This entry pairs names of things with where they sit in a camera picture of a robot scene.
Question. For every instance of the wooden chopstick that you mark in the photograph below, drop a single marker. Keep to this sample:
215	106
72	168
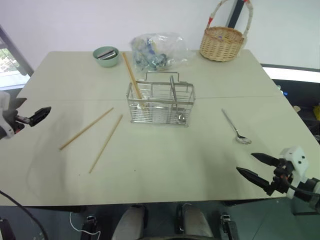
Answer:
106	143
128	71
131	72
86	128

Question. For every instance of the black table clamp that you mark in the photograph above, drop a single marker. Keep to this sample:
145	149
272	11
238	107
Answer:
228	225
90	226

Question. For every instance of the flat metal piece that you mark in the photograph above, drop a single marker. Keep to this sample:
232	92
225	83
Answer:
107	54

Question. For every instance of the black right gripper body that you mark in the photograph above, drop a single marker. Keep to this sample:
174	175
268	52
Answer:
281	178

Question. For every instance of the dark wall panel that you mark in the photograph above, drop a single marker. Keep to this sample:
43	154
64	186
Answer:
237	12

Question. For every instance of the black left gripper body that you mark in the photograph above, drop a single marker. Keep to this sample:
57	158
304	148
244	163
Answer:
23	121

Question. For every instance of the grey rounded robot leg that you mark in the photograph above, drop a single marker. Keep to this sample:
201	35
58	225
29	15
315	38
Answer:
131	222
195	221

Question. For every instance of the green bowl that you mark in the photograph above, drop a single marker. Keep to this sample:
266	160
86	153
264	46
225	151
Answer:
106	61

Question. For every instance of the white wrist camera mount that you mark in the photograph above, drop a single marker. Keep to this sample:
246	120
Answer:
5	110
298	160

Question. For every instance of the yellow object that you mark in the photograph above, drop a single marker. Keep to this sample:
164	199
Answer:
317	112

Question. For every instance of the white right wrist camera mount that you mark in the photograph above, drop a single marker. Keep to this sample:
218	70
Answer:
298	160

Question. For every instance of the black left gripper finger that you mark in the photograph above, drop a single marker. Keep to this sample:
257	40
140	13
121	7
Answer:
41	113
21	103

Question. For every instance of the dark window frame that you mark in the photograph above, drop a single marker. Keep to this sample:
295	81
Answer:
17	52

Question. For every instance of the black side desk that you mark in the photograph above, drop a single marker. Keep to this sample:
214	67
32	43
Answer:
297	95

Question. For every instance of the clear plastic bag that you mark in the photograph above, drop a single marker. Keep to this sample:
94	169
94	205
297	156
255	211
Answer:
157	50

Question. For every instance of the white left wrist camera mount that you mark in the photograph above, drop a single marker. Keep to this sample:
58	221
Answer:
5	110

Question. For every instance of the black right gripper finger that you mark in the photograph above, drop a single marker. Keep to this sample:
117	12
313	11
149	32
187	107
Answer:
265	158
253	177

